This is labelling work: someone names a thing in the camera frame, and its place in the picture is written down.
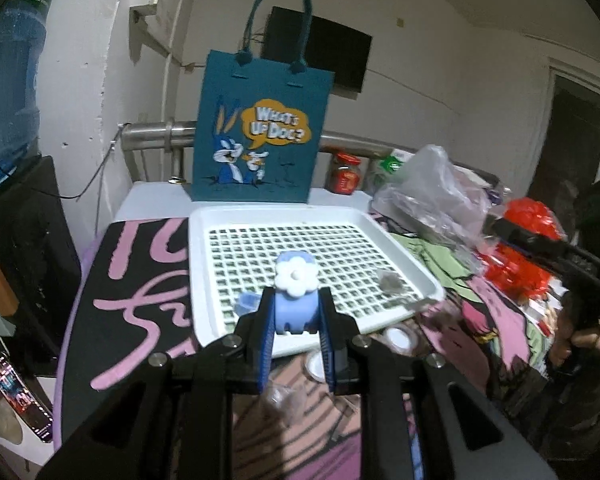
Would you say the small clear snack packet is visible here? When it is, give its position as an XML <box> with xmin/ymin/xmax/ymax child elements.
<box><xmin>377</xmin><ymin>269</ymin><xmax>406</xmax><ymax>296</ymax></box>
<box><xmin>262</xmin><ymin>385</ymin><xmax>306</xmax><ymax>423</ymax></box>

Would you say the white round lid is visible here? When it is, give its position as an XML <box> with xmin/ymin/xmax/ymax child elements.
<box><xmin>304</xmin><ymin>350</ymin><xmax>331</xmax><ymax>382</ymax></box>

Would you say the dark window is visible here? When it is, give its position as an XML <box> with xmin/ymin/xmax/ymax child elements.
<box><xmin>527</xmin><ymin>57</ymin><xmax>600</xmax><ymax>201</ymax></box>

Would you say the person's right hand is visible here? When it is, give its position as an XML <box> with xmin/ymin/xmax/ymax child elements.
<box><xmin>547</xmin><ymin>310</ymin><xmax>600</xmax><ymax>373</ymax></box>

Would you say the white wall shelf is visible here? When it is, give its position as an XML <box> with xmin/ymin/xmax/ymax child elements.
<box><xmin>129</xmin><ymin>0</ymin><xmax>181</xmax><ymax>56</ymax></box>

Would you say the blue flower hair clip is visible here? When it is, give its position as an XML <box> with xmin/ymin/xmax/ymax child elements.
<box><xmin>272</xmin><ymin>251</ymin><xmax>323</xmax><ymax>337</ymax></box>

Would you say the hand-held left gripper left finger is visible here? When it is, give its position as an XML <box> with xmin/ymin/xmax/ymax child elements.
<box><xmin>35</xmin><ymin>287</ymin><xmax>281</xmax><ymax>480</ymax></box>

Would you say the green and white box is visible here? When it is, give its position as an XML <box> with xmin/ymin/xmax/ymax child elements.
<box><xmin>372</xmin><ymin>150</ymin><xmax>416</xmax><ymax>191</ymax></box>

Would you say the clear plastic bag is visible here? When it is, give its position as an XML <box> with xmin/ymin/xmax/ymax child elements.
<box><xmin>370</xmin><ymin>144</ymin><xmax>493</xmax><ymax>251</ymax></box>

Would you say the black wall cable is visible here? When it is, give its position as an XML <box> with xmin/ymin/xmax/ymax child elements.
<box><xmin>60</xmin><ymin>121</ymin><xmax>133</xmax><ymax>200</ymax></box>

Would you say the blue water jug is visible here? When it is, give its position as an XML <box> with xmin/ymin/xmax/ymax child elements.
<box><xmin>0</xmin><ymin>0</ymin><xmax>73</xmax><ymax>201</ymax></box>

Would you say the person's dark clothing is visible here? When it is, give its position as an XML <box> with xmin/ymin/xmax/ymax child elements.
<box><xmin>500</xmin><ymin>360</ymin><xmax>600</xmax><ymax>466</ymax></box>

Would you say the black wall television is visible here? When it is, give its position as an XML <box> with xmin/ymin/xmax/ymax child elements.
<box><xmin>261</xmin><ymin>6</ymin><xmax>373</xmax><ymax>93</ymax></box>

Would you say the red-lidded jar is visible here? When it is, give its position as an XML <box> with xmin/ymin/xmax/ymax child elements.
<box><xmin>326</xmin><ymin>152</ymin><xmax>363</xmax><ymax>194</ymax></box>

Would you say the small round white cup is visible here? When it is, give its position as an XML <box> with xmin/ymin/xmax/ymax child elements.
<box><xmin>382</xmin><ymin>324</ymin><xmax>421</xmax><ymax>356</ymax></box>

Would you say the white perforated plastic tray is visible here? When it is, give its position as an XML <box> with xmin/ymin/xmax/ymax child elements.
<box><xmin>187</xmin><ymin>204</ymin><xmax>446</xmax><ymax>360</ymax></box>

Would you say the small blue hair clip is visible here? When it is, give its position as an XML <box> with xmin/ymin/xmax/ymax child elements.
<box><xmin>234</xmin><ymin>292</ymin><xmax>261</xmax><ymax>315</ymax></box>

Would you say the smartphone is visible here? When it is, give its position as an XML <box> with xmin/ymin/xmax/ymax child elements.
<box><xmin>0</xmin><ymin>352</ymin><xmax>56</xmax><ymax>443</ymax></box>

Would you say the teal cartoon tote bag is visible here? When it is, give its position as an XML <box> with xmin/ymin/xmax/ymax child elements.
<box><xmin>190</xmin><ymin>0</ymin><xmax>336</xmax><ymax>205</ymax></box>

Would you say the red plastic bag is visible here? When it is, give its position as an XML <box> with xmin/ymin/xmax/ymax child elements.
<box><xmin>482</xmin><ymin>197</ymin><xmax>568</xmax><ymax>306</ymax></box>

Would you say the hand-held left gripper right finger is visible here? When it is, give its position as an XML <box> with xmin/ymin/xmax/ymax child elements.
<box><xmin>317</xmin><ymin>287</ymin><xmax>558</xmax><ymax>480</ymax></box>

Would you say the black cabinet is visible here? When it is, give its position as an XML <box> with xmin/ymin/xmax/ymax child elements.
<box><xmin>0</xmin><ymin>155</ymin><xmax>81</xmax><ymax>376</ymax></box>

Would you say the metal bed rail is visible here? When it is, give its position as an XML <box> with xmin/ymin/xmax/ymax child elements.
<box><xmin>121</xmin><ymin>119</ymin><xmax>416</xmax><ymax>181</ymax></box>

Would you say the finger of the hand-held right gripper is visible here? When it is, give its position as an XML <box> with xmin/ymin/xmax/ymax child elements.
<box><xmin>490</xmin><ymin>217</ymin><xmax>566</xmax><ymax>261</ymax></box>

